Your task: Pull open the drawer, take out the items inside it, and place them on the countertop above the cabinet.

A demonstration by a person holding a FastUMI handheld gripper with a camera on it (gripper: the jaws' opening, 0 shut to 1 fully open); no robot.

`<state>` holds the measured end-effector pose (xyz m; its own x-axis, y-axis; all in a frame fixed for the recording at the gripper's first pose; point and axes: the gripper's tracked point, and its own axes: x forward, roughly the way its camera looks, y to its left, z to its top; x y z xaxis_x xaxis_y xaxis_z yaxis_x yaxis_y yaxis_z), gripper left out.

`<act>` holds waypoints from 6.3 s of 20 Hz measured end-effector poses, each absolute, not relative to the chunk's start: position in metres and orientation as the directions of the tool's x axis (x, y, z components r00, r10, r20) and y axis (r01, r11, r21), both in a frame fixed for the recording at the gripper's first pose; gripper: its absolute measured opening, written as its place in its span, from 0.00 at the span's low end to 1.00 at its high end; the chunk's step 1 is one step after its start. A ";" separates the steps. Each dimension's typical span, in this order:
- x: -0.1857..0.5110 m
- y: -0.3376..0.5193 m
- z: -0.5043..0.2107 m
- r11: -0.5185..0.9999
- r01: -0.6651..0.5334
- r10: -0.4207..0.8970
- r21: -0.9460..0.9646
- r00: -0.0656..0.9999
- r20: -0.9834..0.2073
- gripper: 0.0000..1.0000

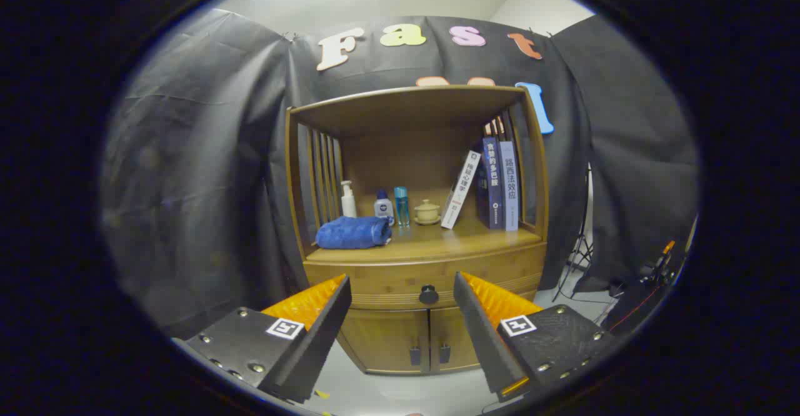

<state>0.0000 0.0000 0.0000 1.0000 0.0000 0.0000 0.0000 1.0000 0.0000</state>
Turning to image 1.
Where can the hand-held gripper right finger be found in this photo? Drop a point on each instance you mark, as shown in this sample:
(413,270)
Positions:
(478,335)

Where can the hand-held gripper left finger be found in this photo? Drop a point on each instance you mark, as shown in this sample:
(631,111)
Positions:
(322,335)

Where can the wooden drawer with black knob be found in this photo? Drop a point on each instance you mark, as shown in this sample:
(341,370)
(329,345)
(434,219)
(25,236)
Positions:
(387,278)

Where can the wooden countertop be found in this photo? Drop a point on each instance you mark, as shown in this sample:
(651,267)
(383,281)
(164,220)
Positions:
(437,241)

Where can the wooden cabinet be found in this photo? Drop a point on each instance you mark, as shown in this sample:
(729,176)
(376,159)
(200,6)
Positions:
(400,110)

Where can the rolled blue towel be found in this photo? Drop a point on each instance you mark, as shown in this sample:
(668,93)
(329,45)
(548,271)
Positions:
(350,233)

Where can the black tripod stand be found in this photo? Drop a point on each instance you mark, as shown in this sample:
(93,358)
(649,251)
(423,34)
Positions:
(580,255)

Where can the white pump bottle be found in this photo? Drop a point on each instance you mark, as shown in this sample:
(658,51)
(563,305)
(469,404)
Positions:
(349,203)

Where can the dark navy book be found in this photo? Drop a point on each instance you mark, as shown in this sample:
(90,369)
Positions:
(480,200)

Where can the white bottle with blue cap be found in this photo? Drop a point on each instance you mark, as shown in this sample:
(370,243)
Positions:
(383,208)

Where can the white book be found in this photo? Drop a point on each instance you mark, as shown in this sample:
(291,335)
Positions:
(461,188)

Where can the clear blue bottle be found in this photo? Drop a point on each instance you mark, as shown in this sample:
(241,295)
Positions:
(402,207)

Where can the blue spine book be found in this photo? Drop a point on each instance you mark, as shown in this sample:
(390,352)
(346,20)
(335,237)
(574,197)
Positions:
(494,185)

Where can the pale lavender book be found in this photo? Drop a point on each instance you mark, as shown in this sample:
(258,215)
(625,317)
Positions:
(510,185)

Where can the black equipment with orange part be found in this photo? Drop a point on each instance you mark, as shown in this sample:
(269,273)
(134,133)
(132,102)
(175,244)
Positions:
(637,303)

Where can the black backdrop cloth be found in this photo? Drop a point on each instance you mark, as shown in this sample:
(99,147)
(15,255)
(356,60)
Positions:
(200,185)

